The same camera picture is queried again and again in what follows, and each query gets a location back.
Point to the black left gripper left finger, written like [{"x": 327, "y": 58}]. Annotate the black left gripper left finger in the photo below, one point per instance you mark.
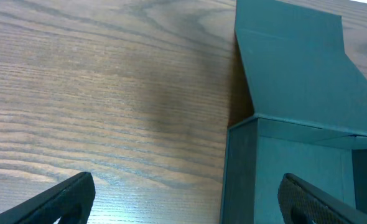
[{"x": 68, "y": 202}]

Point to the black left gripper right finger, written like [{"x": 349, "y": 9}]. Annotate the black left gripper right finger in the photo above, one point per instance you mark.
[{"x": 303, "y": 203}]

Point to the dark green cardboard box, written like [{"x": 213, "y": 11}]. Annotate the dark green cardboard box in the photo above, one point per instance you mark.
[{"x": 309, "y": 122}]

